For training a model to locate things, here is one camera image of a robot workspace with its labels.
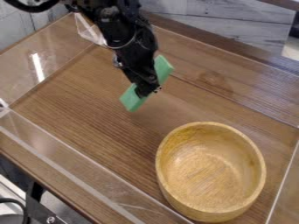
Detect green rectangular block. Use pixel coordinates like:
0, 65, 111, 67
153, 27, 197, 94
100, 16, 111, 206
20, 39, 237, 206
119, 55, 173, 112

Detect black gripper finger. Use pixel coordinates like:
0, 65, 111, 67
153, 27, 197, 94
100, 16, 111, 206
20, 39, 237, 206
124, 67, 160, 98

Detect black cable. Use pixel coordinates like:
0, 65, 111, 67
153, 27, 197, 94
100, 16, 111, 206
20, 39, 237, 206
0, 197, 33, 224

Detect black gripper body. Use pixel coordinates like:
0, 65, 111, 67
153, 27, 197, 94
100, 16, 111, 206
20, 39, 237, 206
95, 5, 157, 79

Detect clear acrylic tray wall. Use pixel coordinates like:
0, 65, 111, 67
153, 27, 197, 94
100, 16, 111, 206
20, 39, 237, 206
0, 99, 192, 224

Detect brown wooden bowl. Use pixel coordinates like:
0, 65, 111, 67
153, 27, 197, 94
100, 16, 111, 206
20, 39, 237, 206
155, 122, 267, 223

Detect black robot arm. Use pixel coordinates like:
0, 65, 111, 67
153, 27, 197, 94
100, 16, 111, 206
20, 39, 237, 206
4, 0, 160, 98

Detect black table leg bracket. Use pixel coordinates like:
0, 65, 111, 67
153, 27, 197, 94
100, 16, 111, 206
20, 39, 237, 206
25, 182, 68, 224

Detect clear acrylic corner bracket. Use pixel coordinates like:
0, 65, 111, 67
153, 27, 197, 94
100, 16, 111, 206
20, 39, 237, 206
75, 12, 107, 47

